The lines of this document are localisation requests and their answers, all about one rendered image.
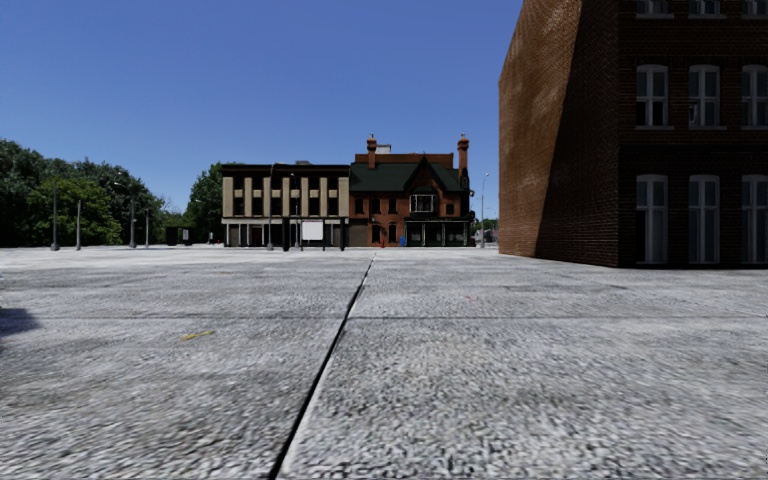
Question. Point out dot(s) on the red brick building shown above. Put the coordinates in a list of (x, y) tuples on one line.
[(600, 150)]

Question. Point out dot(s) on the red brick house green roof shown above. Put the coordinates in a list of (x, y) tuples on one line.
[(390, 204)]

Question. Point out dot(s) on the dark and beige concrete building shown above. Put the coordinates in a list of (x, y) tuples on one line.
[(258, 204)]

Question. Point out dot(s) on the black bus shelter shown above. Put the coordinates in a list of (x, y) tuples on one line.
[(180, 236), (312, 231)]

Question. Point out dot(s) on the tree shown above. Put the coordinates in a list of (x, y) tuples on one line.
[(207, 201)]

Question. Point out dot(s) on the grey street lamp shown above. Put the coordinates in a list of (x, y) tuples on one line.
[(296, 210), (482, 210), (132, 225), (270, 210)]

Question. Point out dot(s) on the trees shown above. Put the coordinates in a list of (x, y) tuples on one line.
[(60, 204)]

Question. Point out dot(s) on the grey pole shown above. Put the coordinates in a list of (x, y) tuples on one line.
[(54, 222), (78, 228), (146, 231)]

